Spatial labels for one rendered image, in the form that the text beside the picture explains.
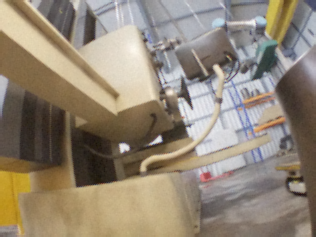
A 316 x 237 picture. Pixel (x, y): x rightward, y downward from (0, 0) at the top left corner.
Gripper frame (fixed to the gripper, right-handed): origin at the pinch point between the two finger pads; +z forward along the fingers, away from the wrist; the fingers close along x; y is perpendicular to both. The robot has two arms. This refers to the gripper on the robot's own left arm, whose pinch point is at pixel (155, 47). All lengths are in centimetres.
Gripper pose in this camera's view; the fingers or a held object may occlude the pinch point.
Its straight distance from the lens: 161.1
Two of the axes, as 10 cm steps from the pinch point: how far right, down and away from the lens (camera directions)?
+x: 2.3, 9.1, -3.5
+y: -2.5, -3.0, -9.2
